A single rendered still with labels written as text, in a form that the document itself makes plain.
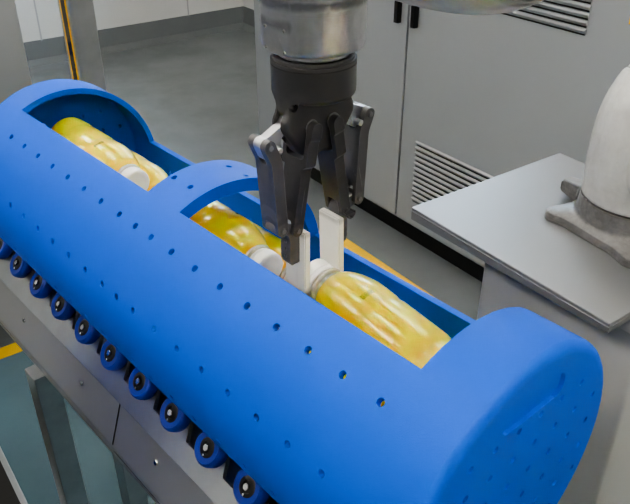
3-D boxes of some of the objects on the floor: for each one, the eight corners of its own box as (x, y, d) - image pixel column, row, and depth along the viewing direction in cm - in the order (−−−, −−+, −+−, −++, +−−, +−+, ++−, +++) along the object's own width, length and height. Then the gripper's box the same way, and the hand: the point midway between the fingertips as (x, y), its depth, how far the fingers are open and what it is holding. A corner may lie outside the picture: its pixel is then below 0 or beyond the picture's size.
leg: (96, 551, 183) (47, 355, 150) (107, 567, 180) (60, 369, 147) (74, 565, 180) (20, 368, 147) (85, 581, 176) (32, 383, 143)
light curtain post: (144, 387, 234) (39, -265, 145) (154, 397, 230) (52, -267, 141) (127, 396, 231) (8, -267, 141) (137, 406, 227) (21, -268, 137)
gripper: (353, 23, 70) (349, 238, 83) (207, 59, 61) (227, 295, 73) (412, 40, 65) (398, 265, 78) (263, 81, 56) (274, 330, 68)
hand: (314, 251), depth 74 cm, fingers closed on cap, 4 cm apart
